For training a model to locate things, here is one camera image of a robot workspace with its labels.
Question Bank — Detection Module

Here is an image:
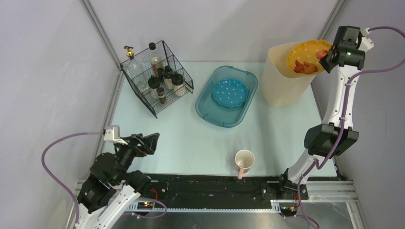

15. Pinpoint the orange dotted plate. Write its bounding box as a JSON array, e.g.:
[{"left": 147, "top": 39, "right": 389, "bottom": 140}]
[{"left": 286, "top": 40, "right": 332, "bottom": 75}]

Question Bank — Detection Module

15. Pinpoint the small pepper shaker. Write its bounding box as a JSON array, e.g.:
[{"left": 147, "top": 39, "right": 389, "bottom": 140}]
[{"left": 156, "top": 87, "right": 167, "bottom": 104}]

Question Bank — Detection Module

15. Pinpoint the white spice jar black lid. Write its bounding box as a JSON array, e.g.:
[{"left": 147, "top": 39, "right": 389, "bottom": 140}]
[{"left": 148, "top": 75, "right": 160, "bottom": 99}]

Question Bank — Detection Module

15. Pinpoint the small black cap bottle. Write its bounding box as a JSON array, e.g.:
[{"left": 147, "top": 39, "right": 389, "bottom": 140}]
[{"left": 163, "top": 65, "right": 174, "bottom": 90}]

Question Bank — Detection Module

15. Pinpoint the glass bottle gold pump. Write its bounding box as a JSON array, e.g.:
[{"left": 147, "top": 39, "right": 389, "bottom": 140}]
[{"left": 124, "top": 45, "right": 144, "bottom": 92}]

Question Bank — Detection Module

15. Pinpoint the dark sauce bottle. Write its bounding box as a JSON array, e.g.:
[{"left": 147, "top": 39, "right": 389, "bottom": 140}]
[{"left": 149, "top": 42, "right": 163, "bottom": 79}]

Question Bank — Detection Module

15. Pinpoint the blue dotted plate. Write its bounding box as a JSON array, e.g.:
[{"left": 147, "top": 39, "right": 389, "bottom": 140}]
[{"left": 212, "top": 79, "right": 249, "bottom": 108}]

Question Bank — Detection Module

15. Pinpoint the pink white mug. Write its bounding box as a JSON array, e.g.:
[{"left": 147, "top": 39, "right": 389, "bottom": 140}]
[{"left": 234, "top": 149, "right": 255, "bottom": 180}]

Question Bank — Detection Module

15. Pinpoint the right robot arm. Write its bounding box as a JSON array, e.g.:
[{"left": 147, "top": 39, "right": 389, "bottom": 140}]
[{"left": 277, "top": 26, "right": 374, "bottom": 199}]

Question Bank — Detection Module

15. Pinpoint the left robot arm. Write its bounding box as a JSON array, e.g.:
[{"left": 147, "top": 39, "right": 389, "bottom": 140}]
[{"left": 76, "top": 129, "right": 160, "bottom": 229}]

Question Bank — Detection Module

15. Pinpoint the shrimp piece upper orange plate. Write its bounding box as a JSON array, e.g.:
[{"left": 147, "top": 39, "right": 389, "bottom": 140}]
[{"left": 303, "top": 50, "right": 329, "bottom": 74}]

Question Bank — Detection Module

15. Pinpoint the shrimp piece orange plate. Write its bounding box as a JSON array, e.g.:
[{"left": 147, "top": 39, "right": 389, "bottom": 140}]
[
  {"left": 294, "top": 60, "right": 304, "bottom": 73},
  {"left": 303, "top": 50, "right": 329, "bottom": 74}
]

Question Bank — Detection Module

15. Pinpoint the shrimp piece lower orange plate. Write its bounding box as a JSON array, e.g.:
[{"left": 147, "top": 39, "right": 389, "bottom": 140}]
[{"left": 294, "top": 60, "right": 304, "bottom": 73}]

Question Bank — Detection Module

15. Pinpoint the teal plastic tub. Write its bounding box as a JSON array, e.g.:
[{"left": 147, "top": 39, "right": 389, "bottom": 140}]
[{"left": 195, "top": 65, "right": 258, "bottom": 128}]

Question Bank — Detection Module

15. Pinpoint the cream waste bin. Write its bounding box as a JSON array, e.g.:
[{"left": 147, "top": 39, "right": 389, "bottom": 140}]
[{"left": 260, "top": 42, "right": 315, "bottom": 108}]

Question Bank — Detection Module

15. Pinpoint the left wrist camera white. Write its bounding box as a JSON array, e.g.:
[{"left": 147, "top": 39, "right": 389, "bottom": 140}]
[{"left": 103, "top": 125, "right": 128, "bottom": 145}]

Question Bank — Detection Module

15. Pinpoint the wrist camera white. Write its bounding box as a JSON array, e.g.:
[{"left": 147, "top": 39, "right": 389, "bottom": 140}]
[
  {"left": 359, "top": 28, "right": 374, "bottom": 52},
  {"left": 103, "top": 125, "right": 128, "bottom": 145}
]

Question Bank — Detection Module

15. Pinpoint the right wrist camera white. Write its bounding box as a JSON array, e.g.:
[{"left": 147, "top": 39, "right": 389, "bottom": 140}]
[{"left": 359, "top": 28, "right": 374, "bottom": 52}]

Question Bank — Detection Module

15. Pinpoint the aluminium frame post right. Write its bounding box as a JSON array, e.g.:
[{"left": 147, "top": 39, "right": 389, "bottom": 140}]
[{"left": 317, "top": 0, "right": 347, "bottom": 40}]

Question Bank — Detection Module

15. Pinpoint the aluminium frame post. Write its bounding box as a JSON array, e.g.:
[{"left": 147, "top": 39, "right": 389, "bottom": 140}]
[
  {"left": 79, "top": 0, "right": 124, "bottom": 71},
  {"left": 317, "top": 0, "right": 347, "bottom": 40}
]

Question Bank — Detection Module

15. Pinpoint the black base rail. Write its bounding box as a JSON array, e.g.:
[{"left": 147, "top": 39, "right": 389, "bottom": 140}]
[{"left": 141, "top": 174, "right": 309, "bottom": 210}]

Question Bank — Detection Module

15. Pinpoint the aluminium frame post left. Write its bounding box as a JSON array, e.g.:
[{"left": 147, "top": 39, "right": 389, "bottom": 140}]
[{"left": 79, "top": 0, "right": 124, "bottom": 71}]

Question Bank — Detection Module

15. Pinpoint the black wire rack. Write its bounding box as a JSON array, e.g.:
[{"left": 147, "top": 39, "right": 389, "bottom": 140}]
[{"left": 120, "top": 41, "right": 194, "bottom": 117}]

